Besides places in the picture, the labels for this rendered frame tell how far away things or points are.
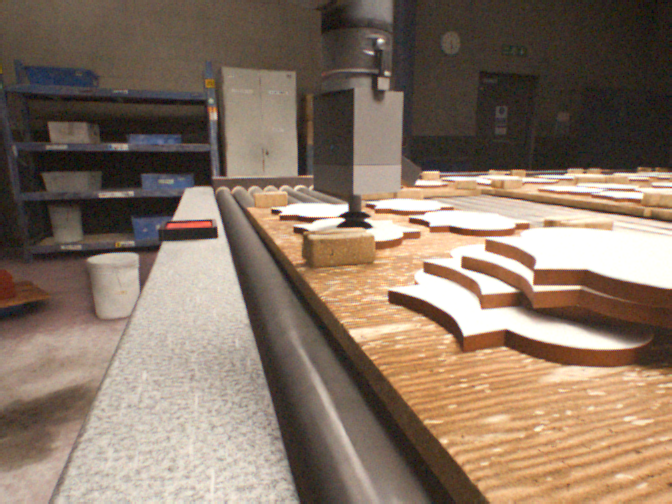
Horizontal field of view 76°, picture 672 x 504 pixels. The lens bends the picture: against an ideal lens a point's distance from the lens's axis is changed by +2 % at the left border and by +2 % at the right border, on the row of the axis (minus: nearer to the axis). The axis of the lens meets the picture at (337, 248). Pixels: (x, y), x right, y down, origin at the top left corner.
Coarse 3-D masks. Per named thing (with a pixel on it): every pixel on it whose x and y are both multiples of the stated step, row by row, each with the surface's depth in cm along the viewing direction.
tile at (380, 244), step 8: (304, 224) 52; (312, 224) 52; (320, 224) 52; (328, 224) 52; (336, 224) 52; (376, 224) 52; (384, 224) 52; (392, 224) 52; (296, 232) 51; (368, 232) 47; (376, 232) 47; (384, 232) 47; (392, 232) 47; (400, 232) 47; (408, 232) 48; (416, 232) 48; (376, 240) 43; (384, 240) 43; (392, 240) 44; (400, 240) 45; (376, 248) 43; (384, 248) 43
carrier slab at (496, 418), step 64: (448, 256) 40; (384, 320) 25; (384, 384) 19; (448, 384) 18; (512, 384) 18; (576, 384) 18; (640, 384) 18; (448, 448) 14; (512, 448) 14; (576, 448) 14; (640, 448) 14
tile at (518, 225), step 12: (420, 216) 59; (432, 216) 59; (444, 216) 58; (456, 216) 58; (468, 216) 58; (480, 216) 58; (492, 216) 58; (432, 228) 52; (444, 228) 52; (456, 228) 51; (468, 228) 50; (480, 228) 49; (492, 228) 49; (504, 228) 50; (516, 228) 54; (528, 228) 54
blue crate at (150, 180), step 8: (144, 176) 442; (152, 176) 443; (160, 176) 445; (168, 176) 447; (176, 176) 449; (184, 176) 450; (192, 176) 471; (144, 184) 444; (152, 184) 445; (160, 184) 447; (168, 184) 448; (176, 184) 450; (184, 184) 452; (192, 184) 471
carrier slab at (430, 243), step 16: (256, 208) 75; (256, 224) 62; (272, 224) 58; (288, 224) 58; (400, 224) 58; (416, 224) 58; (272, 240) 49; (288, 240) 48; (416, 240) 48; (432, 240) 48; (448, 240) 48; (464, 240) 48; (480, 240) 48; (288, 256) 40; (384, 256) 40; (400, 256) 41; (288, 272) 40
